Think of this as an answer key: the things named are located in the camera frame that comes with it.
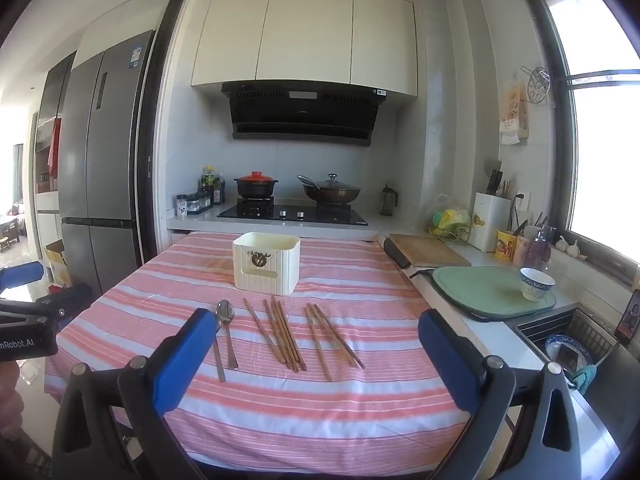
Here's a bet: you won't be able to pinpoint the cream utensil holder box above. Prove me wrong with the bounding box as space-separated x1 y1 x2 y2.
232 232 302 296

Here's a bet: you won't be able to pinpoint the sauce bottles group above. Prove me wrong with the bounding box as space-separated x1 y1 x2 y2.
200 165 226 206

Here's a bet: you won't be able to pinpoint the window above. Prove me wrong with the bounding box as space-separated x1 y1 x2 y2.
525 0 639 284

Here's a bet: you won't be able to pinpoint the grey double door refrigerator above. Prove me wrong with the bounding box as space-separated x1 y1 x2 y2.
58 29 154 298

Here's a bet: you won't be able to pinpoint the yellow printed cup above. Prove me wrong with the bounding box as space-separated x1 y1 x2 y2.
495 230 518 262

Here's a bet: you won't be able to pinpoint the ribbed handle steel spoon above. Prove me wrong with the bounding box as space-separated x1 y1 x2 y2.
212 317 226 384

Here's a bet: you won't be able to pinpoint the blue white ceramic bowl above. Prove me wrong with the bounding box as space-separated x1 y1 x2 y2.
520 268 555 301

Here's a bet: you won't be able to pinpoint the black gas stove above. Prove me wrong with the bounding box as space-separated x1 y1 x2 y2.
218 197 368 226

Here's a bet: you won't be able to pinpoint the spice jar white lid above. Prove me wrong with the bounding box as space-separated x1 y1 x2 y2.
176 194 188 218

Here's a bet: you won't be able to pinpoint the pink striped tablecloth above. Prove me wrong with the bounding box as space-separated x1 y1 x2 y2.
44 233 469 477

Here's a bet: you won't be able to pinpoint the bag of sponges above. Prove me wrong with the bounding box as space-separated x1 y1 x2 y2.
426 194 471 243

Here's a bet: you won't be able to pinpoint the wooden cutting board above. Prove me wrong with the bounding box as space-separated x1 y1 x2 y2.
383 234 471 271

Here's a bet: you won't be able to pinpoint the white upper cabinets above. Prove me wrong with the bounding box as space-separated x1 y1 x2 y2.
192 0 418 96

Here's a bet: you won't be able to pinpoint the black pot red lid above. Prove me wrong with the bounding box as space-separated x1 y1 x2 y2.
234 171 278 200

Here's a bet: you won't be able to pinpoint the dark wok with lid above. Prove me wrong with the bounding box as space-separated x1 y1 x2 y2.
297 174 361 206

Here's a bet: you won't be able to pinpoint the white knife block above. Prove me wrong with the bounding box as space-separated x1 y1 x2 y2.
468 193 510 252

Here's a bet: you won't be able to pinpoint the smooth handle steel spoon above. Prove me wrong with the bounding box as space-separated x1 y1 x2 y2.
217 299 239 370

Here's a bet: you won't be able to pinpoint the kitchen sink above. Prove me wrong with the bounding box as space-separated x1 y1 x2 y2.
514 306 640 451

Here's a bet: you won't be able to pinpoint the dark glass kettle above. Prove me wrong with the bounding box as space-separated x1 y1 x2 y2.
378 184 399 217

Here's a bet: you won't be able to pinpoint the black range hood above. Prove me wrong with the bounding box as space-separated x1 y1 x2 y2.
221 80 387 146

